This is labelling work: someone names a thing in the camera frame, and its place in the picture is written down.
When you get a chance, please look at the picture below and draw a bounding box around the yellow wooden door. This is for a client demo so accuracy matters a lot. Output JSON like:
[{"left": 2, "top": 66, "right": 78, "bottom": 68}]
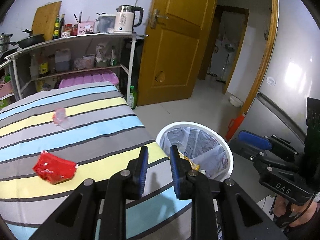
[{"left": 137, "top": 0, "right": 217, "bottom": 106}]

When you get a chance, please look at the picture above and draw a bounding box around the white electric kettle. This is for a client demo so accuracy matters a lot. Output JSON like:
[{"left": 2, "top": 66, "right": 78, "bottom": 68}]
[{"left": 114, "top": 5, "right": 144, "bottom": 34}]

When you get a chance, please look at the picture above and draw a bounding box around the translucent bin liner bag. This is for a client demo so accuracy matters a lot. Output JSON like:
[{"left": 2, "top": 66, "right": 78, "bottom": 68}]
[{"left": 159, "top": 126, "right": 230, "bottom": 178}]

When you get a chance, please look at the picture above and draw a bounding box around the clear plastic storage container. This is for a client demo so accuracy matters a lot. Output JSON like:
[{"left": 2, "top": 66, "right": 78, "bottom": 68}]
[{"left": 96, "top": 14, "right": 116, "bottom": 34}]

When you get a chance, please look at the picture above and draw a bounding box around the pink utensil holder box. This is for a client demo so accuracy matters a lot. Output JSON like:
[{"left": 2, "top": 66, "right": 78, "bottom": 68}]
[{"left": 77, "top": 20, "right": 95, "bottom": 35}]

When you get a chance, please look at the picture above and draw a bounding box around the red dustpan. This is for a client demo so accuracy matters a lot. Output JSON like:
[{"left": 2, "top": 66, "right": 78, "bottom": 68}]
[{"left": 225, "top": 113, "right": 246, "bottom": 142}]

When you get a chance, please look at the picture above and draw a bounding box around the black frying pan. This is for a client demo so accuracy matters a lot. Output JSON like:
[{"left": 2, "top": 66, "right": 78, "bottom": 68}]
[{"left": 8, "top": 29, "right": 45, "bottom": 49}]

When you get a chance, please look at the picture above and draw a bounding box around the steel steamer pot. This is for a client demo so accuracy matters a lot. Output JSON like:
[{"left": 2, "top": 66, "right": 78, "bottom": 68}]
[{"left": 0, "top": 33, "right": 12, "bottom": 54}]

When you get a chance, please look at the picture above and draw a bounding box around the grey plastic jerrycan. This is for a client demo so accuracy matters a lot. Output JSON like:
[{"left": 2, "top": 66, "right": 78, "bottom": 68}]
[{"left": 55, "top": 48, "right": 71, "bottom": 72}]

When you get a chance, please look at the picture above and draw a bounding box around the white basin on floor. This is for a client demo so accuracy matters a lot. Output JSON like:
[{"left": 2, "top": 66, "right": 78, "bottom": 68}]
[{"left": 229, "top": 96, "right": 244, "bottom": 107}]

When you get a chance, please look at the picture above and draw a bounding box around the pink plastic basket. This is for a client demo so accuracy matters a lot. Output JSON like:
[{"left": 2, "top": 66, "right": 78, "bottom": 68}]
[{"left": 0, "top": 81, "right": 13, "bottom": 98}]

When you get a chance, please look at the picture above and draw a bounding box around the white trash bin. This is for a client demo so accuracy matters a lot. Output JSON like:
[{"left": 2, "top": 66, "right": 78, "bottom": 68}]
[{"left": 155, "top": 121, "right": 234, "bottom": 183}]

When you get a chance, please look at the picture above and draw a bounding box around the yellow label oil bottle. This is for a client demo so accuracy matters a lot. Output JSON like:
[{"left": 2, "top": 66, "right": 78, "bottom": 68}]
[{"left": 37, "top": 49, "right": 49, "bottom": 77}]

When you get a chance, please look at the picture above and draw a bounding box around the yellow snack bag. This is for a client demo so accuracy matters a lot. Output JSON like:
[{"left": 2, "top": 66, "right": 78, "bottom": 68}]
[{"left": 179, "top": 154, "right": 200, "bottom": 172}]

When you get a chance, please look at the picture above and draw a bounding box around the clear plastic cup red lid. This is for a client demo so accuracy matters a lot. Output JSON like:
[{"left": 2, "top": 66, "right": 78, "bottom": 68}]
[{"left": 52, "top": 108, "right": 72, "bottom": 129}]

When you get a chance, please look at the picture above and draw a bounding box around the red snack wrapper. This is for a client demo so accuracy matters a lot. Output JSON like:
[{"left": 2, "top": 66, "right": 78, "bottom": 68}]
[{"left": 33, "top": 151, "right": 78, "bottom": 185}]

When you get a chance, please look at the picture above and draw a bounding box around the metal door handle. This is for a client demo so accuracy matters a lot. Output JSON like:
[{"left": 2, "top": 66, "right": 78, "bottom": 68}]
[{"left": 150, "top": 9, "right": 169, "bottom": 29}]

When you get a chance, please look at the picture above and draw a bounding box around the person's right hand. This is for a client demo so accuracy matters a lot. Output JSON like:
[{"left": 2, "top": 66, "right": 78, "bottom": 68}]
[{"left": 271, "top": 195, "right": 319, "bottom": 231}]

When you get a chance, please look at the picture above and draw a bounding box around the dark sauce bottle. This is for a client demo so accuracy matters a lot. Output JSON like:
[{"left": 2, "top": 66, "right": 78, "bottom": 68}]
[{"left": 59, "top": 14, "right": 65, "bottom": 38}]

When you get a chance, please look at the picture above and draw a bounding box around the white metal shelf rack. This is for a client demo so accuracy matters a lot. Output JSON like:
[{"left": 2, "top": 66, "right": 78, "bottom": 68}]
[{"left": 1, "top": 33, "right": 142, "bottom": 100}]

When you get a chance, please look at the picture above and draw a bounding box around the silver refrigerator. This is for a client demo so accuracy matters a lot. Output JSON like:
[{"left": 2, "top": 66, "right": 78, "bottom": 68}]
[{"left": 238, "top": 0, "right": 319, "bottom": 151}]

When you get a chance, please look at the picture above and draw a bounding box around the red lidded jar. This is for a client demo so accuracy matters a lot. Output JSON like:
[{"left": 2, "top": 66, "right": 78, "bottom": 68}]
[{"left": 61, "top": 24, "right": 73, "bottom": 37}]

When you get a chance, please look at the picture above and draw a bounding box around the green plastic bottle on floor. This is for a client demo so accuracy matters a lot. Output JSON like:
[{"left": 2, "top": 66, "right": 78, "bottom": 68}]
[{"left": 128, "top": 85, "right": 137, "bottom": 109}]

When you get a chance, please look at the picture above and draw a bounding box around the pink lidded storage box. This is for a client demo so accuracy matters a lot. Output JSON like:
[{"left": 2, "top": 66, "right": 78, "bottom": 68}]
[{"left": 59, "top": 69, "right": 119, "bottom": 88}]

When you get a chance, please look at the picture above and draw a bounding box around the green glass oil bottle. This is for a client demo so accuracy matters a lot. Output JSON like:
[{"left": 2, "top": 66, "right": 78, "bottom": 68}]
[{"left": 53, "top": 15, "right": 60, "bottom": 39}]

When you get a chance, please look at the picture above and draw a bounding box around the wooden cutting board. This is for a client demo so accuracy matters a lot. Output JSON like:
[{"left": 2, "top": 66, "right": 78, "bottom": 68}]
[{"left": 31, "top": 1, "right": 62, "bottom": 41}]

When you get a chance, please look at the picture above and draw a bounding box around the striped tablecloth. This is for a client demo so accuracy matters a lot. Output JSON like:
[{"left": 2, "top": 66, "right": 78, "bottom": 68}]
[{"left": 1, "top": 82, "right": 191, "bottom": 239}]

